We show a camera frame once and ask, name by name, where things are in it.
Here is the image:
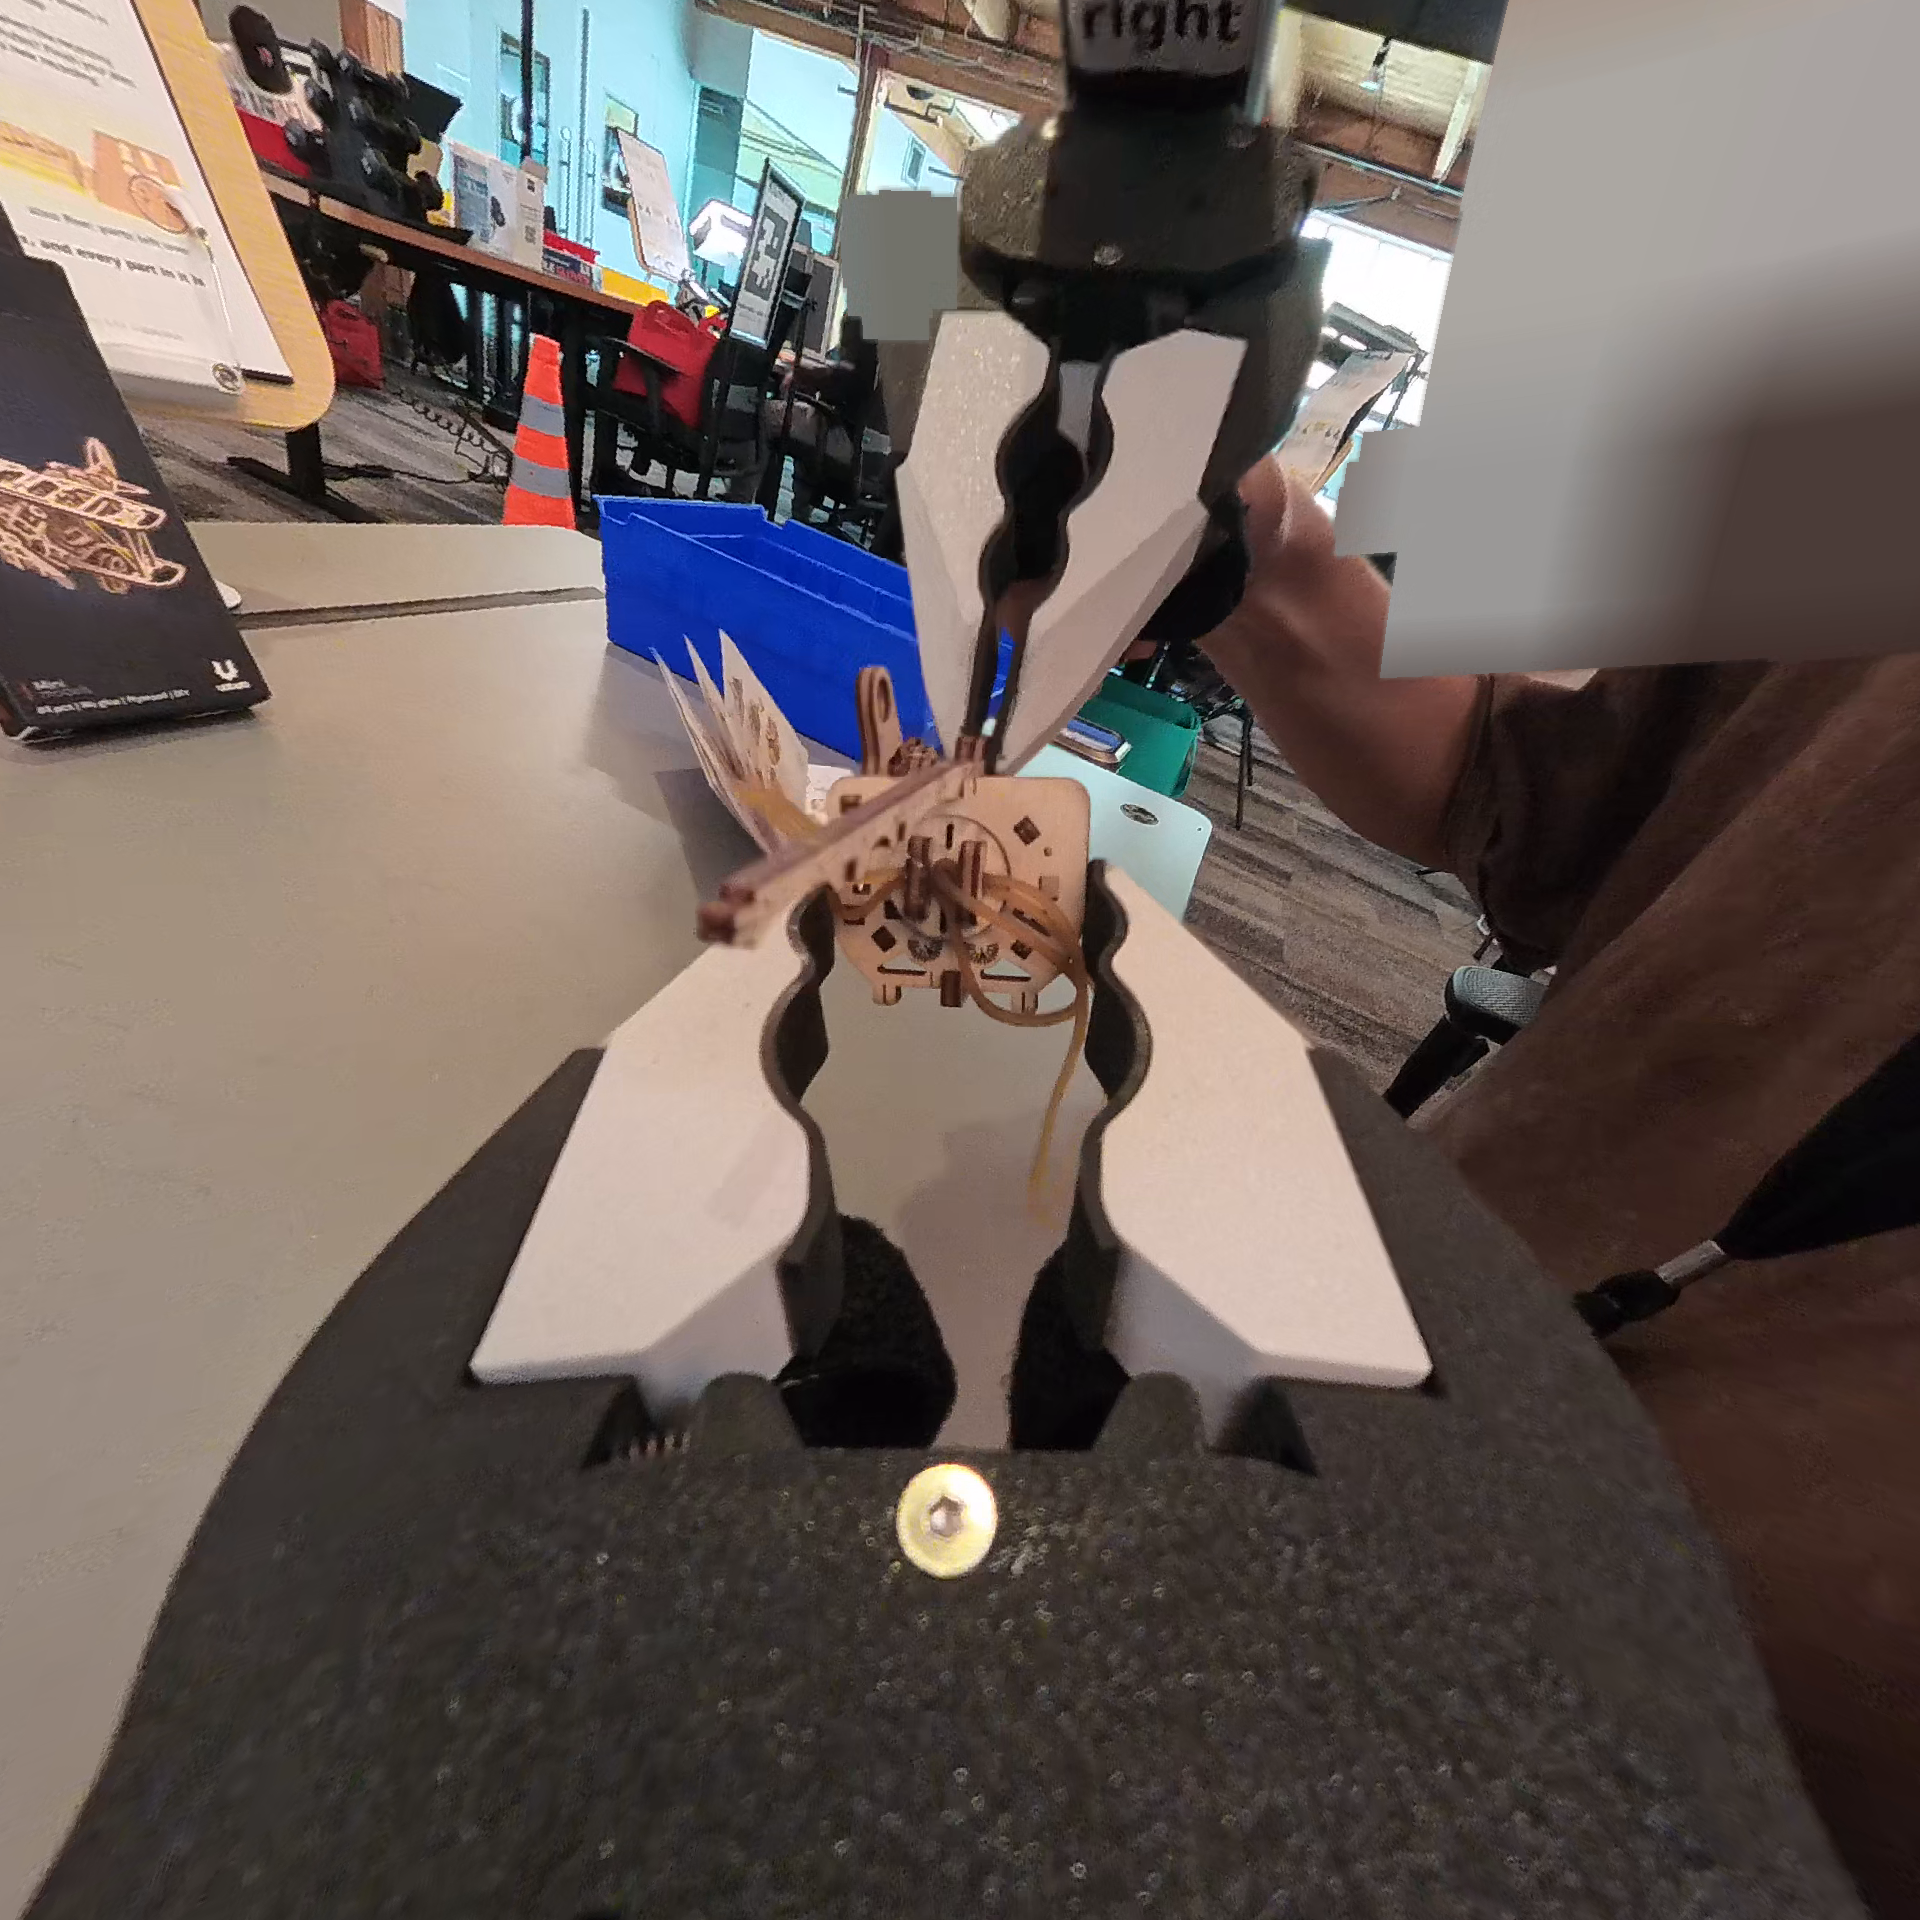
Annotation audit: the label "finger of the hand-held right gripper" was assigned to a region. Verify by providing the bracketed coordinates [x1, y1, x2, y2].
[988, 327, 1256, 755]
[891, 303, 1085, 755]

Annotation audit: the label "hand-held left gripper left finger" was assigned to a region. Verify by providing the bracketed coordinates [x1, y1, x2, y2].
[469, 895, 845, 1421]

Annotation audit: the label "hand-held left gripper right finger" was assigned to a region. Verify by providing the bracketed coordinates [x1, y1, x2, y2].
[1068, 862, 1437, 1444]

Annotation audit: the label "wooden strip part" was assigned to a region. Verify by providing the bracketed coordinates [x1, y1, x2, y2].
[696, 755, 995, 954]

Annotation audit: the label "wooden model assembly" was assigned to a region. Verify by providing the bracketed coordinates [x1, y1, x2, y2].
[817, 660, 1097, 1023]

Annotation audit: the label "person's right forearm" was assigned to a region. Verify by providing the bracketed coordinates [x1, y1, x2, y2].
[1200, 575, 1505, 890]

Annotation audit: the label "black model kit box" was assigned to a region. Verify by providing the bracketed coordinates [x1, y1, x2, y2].
[0, 208, 274, 742]

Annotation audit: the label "person's right hand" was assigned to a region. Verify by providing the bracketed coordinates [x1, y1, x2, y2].
[1224, 451, 1346, 650]

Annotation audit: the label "blue plastic bin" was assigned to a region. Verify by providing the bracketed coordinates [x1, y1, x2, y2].
[597, 490, 1024, 755]

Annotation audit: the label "green plastic crate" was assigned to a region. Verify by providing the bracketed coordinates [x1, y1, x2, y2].
[1057, 667, 1204, 800]

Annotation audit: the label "black framed marker sign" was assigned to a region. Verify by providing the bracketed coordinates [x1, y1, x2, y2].
[728, 158, 817, 350]

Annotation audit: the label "grey office chair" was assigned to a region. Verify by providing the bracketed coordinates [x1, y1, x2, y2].
[1380, 960, 1566, 1122]

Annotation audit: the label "red chair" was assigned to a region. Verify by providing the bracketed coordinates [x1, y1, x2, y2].
[597, 296, 741, 500]

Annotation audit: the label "folded instruction booklet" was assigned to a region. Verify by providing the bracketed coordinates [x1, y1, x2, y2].
[653, 631, 845, 859]

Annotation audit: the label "white rounded panel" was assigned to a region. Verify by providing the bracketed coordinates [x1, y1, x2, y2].
[1040, 776, 1216, 928]

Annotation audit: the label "orange traffic cone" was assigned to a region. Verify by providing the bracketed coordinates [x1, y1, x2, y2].
[500, 334, 582, 530]

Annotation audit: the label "white product boxes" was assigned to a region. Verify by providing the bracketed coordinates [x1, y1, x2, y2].
[449, 138, 554, 274]

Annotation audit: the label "person's brown clothing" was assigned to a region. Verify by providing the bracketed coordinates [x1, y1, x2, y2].
[1411, 651, 1920, 1920]

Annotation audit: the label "black rod with metal tip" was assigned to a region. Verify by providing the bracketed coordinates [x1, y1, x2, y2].
[1573, 1035, 1920, 1340]

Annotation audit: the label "long wooden workbench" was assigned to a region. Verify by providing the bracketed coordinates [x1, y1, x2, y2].
[262, 164, 650, 440]

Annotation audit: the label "black machine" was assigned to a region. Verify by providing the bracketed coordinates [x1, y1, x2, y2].
[225, 5, 465, 231]

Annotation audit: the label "wooden edged poster board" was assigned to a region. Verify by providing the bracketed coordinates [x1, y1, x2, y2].
[0, 0, 339, 437]

